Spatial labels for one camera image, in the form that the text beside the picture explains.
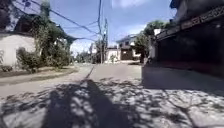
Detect overhead wires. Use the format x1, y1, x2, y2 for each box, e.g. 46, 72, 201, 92
13, 0, 109, 43

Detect white house with brown gate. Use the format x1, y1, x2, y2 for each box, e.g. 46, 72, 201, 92
105, 34, 142, 63

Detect grey concrete road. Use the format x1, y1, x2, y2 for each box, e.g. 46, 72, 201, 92
0, 62, 224, 128

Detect building with balcony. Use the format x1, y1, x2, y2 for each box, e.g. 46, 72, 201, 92
0, 0, 44, 34

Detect utility pole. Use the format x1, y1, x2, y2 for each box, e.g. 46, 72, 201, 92
99, 18, 109, 65

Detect green tree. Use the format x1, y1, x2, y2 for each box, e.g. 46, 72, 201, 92
134, 19, 168, 64

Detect green bushes and trees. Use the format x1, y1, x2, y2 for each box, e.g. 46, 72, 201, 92
15, 2, 78, 74

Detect white wall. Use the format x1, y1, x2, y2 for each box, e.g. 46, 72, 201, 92
0, 32, 37, 69

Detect dark building with fence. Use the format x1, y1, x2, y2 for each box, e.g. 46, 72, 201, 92
148, 0, 224, 78

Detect dirt verge strip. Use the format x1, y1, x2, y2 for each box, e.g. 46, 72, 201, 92
0, 65, 79, 87

